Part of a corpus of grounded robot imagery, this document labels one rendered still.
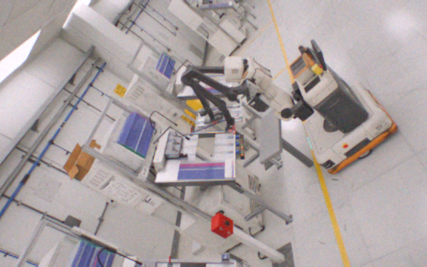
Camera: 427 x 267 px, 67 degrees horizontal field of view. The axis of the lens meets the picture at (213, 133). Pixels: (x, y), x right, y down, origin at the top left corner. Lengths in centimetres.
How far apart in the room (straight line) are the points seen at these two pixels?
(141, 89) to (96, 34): 224
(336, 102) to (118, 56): 437
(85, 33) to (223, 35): 293
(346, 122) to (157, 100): 233
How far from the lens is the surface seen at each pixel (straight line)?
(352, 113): 276
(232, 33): 745
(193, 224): 334
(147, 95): 413
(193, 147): 323
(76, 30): 623
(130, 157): 294
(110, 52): 618
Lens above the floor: 210
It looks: 22 degrees down
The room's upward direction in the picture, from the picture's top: 55 degrees counter-clockwise
